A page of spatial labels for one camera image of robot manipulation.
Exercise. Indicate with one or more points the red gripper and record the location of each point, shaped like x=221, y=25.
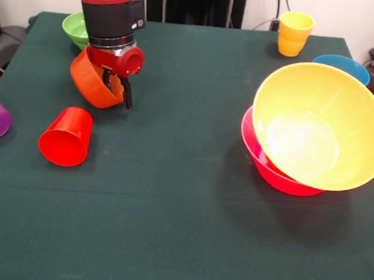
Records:
x=115, y=61

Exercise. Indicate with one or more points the small orange bowl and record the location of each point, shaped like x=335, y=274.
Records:
x=90, y=87

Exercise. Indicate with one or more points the small green bowl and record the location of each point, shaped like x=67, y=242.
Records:
x=74, y=27

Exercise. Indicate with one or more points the red cup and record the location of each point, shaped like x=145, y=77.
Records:
x=65, y=143

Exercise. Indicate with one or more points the large orange bowl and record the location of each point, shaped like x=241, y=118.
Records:
x=339, y=100

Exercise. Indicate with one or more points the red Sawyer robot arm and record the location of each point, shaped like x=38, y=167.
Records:
x=109, y=17

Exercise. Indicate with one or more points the dark green tablecloth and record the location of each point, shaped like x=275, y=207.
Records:
x=167, y=226

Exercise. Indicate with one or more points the large pink bowl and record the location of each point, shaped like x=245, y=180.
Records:
x=259, y=165

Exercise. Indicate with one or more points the yellow cup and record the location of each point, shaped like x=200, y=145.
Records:
x=296, y=27
x=289, y=47

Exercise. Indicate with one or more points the small blue bowl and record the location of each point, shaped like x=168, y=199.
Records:
x=348, y=63

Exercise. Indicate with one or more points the black wall plug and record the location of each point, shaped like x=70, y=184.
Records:
x=274, y=23

